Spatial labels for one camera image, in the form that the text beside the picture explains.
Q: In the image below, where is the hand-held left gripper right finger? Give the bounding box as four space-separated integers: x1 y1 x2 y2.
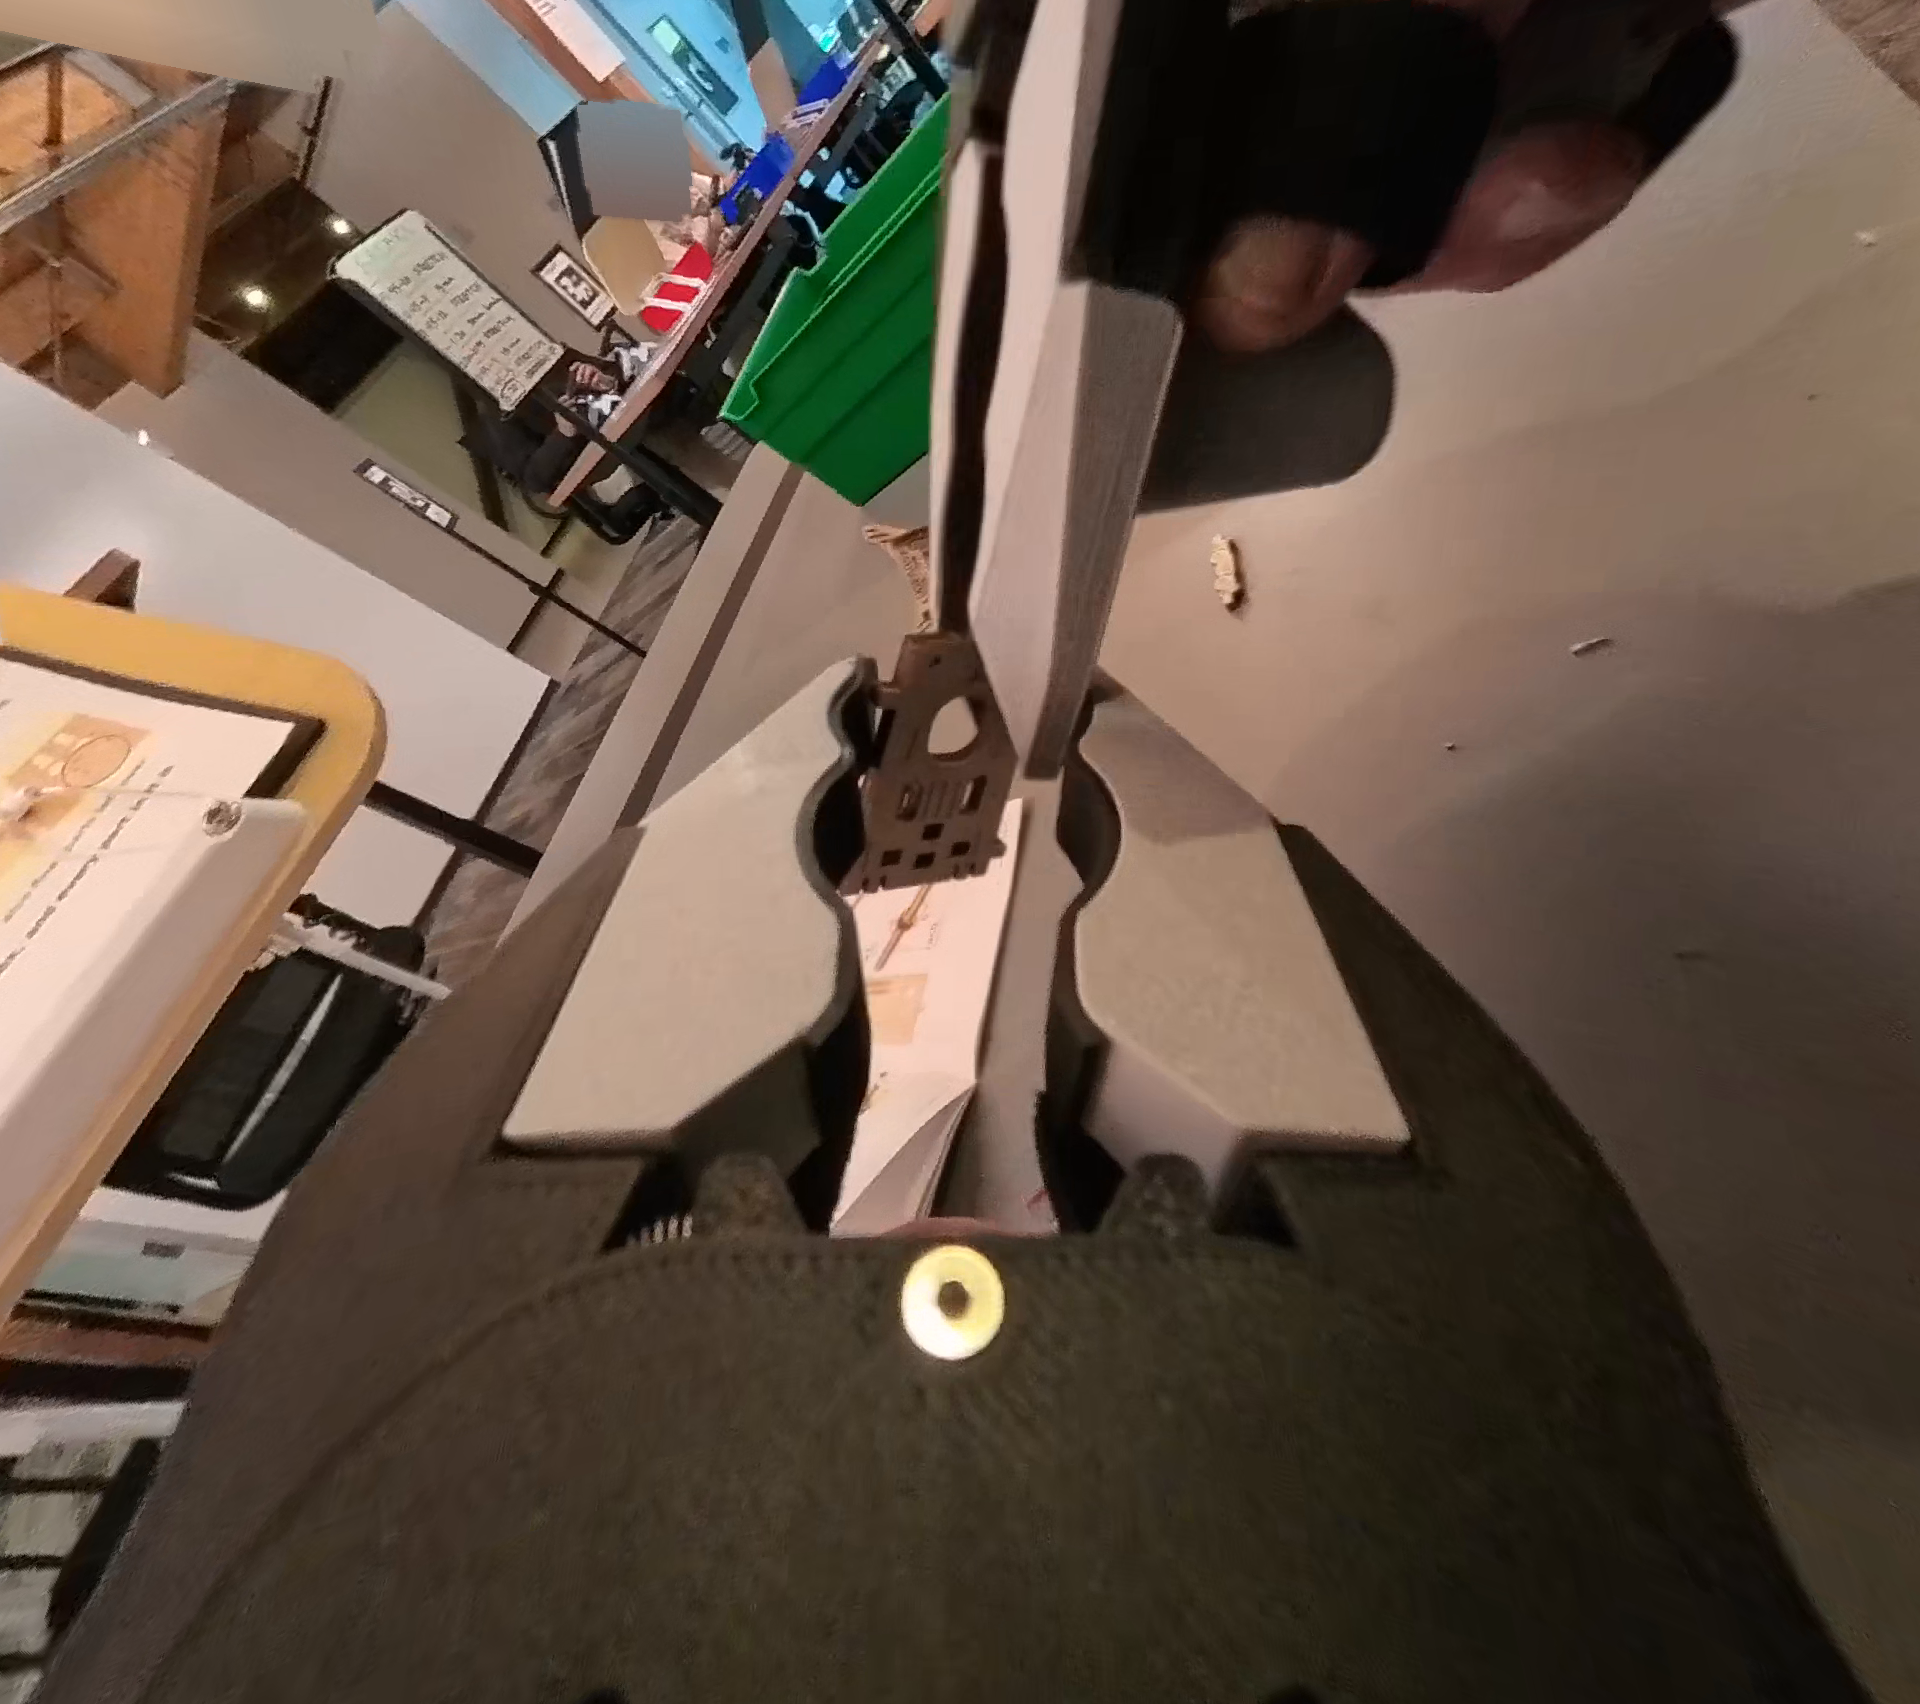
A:
1054 693 1414 1159

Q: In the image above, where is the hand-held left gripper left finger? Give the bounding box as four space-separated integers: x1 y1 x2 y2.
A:
502 659 882 1157

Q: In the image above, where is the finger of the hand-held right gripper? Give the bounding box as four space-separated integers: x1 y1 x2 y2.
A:
971 0 1188 779
925 127 996 643

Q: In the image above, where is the wooden model assembly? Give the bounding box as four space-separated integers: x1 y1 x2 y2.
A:
861 519 945 643

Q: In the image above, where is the wooden model part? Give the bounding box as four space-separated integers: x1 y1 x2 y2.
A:
838 630 1011 898

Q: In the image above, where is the green storage bin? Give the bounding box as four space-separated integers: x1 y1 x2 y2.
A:
720 91 956 525

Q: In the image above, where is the blue storage bin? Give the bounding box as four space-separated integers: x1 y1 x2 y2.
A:
720 135 808 223

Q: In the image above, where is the white instruction booklet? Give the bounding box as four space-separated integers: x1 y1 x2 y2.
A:
828 801 1029 1238

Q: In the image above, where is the long brown workbench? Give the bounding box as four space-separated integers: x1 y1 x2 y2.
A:
509 8 953 506

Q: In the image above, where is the red storage bin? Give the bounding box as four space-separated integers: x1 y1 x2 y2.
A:
637 240 720 344

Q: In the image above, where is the square black white marker sign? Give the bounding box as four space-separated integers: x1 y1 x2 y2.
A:
531 244 617 327

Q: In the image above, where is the black office chair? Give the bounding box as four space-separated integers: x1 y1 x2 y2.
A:
104 894 438 1211

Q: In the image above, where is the handwritten whiteboard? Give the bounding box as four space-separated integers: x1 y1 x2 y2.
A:
333 209 568 413

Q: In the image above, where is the wooden display board with sheet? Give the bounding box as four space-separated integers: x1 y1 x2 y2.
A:
0 584 388 1303

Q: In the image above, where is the long black white marker sign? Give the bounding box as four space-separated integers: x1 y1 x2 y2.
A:
355 460 457 525

